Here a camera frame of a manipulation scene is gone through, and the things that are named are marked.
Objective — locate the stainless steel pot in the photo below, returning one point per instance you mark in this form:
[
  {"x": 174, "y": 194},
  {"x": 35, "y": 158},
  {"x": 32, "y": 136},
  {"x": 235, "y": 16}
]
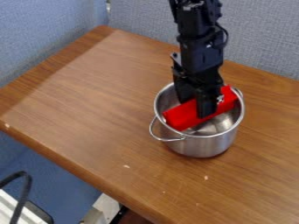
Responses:
[{"x": 206, "y": 139}]

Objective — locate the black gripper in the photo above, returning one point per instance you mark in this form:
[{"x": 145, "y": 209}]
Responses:
[{"x": 197, "y": 71}]

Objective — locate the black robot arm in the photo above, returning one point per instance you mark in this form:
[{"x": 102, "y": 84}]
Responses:
[{"x": 197, "y": 18}]

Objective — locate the red rectangular block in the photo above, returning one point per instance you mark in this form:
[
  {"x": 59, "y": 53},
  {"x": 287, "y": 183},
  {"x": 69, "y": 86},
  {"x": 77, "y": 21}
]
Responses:
[{"x": 182, "y": 117}]

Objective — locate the white table leg base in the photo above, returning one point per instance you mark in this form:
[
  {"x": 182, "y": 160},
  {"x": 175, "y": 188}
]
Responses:
[{"x": 103, "y": 211}]

